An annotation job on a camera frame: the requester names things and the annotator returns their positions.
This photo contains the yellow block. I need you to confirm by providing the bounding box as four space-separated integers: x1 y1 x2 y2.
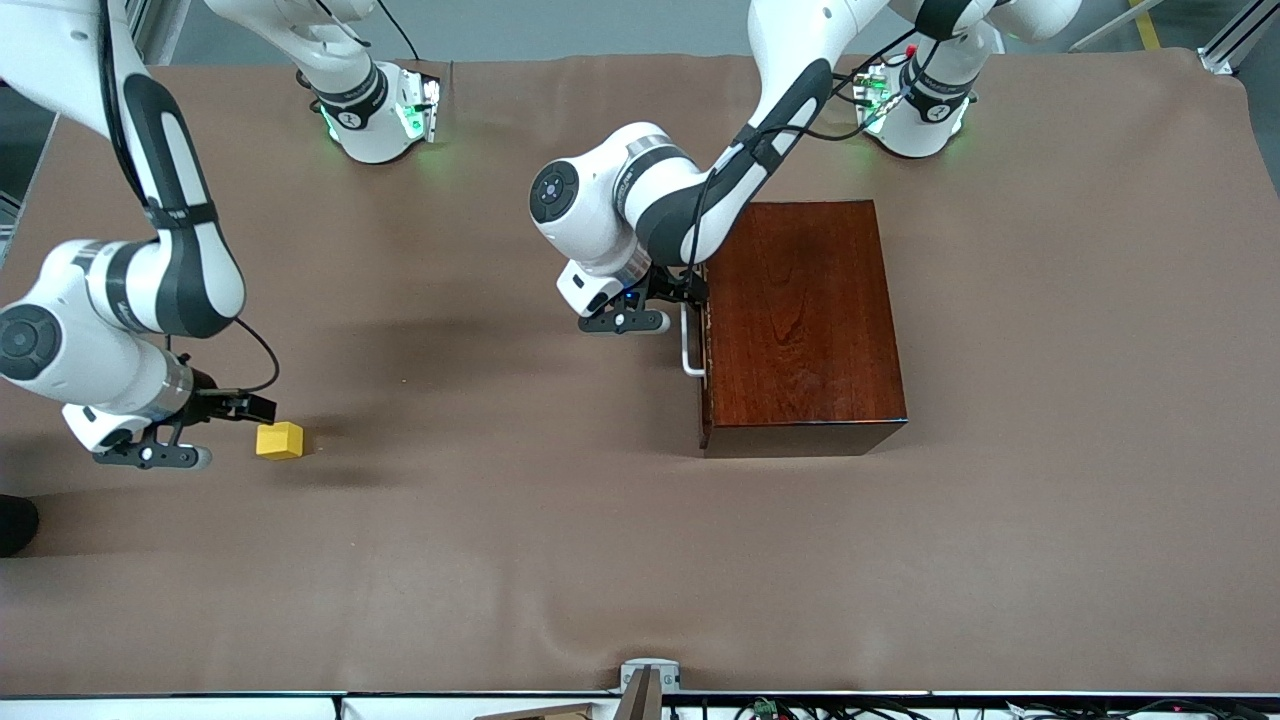
255 421 305 461

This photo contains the light wood drawer white handle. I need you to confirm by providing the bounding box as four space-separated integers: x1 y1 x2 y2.
680 262 713 449

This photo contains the dark red wooden cabinet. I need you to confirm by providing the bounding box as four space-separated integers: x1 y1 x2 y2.
697 200 909 459

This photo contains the black rounded object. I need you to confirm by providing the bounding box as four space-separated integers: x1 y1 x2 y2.
0 494 41 559

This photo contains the brown table cloth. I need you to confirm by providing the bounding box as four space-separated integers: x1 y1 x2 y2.
0 50 1280 697

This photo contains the brown cardboard piece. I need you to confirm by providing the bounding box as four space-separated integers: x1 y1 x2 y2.
474 703 594 720

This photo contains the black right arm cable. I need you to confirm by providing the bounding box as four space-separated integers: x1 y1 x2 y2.
98 0 282 397

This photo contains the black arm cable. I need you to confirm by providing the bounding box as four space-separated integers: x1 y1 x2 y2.
98 0 282 397
683 28 936 293

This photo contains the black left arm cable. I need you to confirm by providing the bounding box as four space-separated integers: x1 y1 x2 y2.
683 28 936 293

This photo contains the black right base cable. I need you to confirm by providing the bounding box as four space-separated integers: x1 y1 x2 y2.
374 0 423 63

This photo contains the aluminium frame profile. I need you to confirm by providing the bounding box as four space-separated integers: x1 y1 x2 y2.
125 0 193 67
1198 0 1280 76

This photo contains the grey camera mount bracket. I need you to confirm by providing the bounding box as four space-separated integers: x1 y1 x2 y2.
619 657 683 720

